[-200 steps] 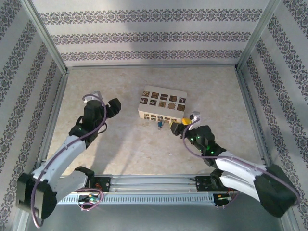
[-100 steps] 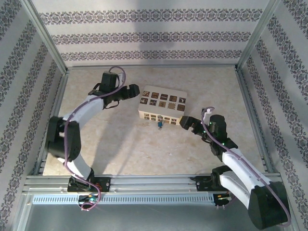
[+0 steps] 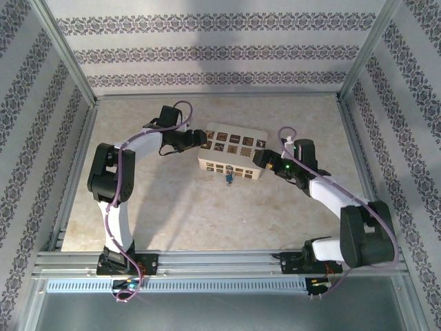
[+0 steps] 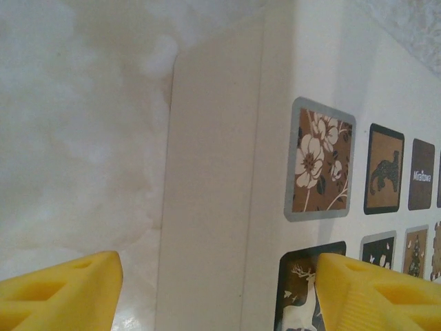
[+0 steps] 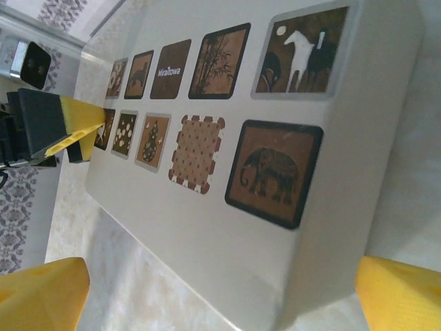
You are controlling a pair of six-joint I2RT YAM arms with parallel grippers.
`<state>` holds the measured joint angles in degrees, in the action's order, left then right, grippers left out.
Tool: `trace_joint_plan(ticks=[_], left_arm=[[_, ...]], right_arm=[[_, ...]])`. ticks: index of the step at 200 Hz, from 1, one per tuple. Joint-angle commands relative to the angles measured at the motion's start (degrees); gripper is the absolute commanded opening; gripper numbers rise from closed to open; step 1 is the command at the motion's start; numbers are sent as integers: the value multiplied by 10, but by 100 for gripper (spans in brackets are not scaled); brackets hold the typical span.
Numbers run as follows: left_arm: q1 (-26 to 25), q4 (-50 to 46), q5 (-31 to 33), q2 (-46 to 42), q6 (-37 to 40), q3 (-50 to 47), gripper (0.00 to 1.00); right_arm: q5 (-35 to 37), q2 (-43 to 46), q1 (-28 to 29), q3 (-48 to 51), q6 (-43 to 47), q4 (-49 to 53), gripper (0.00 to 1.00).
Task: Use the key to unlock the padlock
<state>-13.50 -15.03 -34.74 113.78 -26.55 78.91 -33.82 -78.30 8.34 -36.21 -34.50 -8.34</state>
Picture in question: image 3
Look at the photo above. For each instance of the small circuit board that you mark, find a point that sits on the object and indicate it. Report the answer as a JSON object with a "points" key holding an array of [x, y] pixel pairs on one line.
{"points": [[318, 284], [125, 285]]}

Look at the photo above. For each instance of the aluminium frame post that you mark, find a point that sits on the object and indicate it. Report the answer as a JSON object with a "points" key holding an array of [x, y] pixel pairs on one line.
{"points": [[370, 48], [65, 51]]}

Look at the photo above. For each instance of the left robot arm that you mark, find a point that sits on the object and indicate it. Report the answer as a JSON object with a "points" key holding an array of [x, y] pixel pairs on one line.
{"points": [[117, 224]]}

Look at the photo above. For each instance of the wooden box with picture tiles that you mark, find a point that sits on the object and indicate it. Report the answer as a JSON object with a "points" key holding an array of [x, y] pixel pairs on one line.
{"points": [[234, 151]]}

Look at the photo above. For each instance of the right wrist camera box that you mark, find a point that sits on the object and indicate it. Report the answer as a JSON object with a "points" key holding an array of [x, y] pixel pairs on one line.
{"points": [[300, 151]]}

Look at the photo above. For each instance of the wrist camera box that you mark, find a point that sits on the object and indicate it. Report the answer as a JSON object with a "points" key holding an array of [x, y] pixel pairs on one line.
{"points": [[183, 127], [300, 151]]}

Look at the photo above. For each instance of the aluminium mounting rail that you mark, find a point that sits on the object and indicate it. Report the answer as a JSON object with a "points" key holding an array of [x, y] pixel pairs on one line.
{"points": [[220, 262]]}

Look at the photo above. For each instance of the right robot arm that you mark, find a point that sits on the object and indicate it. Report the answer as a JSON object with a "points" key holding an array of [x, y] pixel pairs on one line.
{"points": [[330, 196]]}

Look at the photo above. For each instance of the small blue padlock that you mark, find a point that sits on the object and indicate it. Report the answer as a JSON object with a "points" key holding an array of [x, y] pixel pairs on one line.
{"points": [[228, 177]]}

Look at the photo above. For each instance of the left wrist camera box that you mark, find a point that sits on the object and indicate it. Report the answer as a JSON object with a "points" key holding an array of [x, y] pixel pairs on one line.
{"points": [[183, 127]]}

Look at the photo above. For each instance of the aluminium rear rail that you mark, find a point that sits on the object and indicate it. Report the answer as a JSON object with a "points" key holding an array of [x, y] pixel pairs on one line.
{"points": [[217, 95]]}

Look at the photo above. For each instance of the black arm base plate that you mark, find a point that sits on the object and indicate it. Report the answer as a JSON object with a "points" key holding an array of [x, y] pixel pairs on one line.
{"points": [[289, 263], [151, 263]]}

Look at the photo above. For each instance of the grey sheet metal tray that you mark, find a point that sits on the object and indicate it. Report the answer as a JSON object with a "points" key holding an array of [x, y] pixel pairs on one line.
{"points": [[220, 313]]}

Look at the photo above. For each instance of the aluminium side rail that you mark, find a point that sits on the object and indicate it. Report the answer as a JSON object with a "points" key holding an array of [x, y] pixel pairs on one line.
{"points": [[355, 145], [74, 172]]}

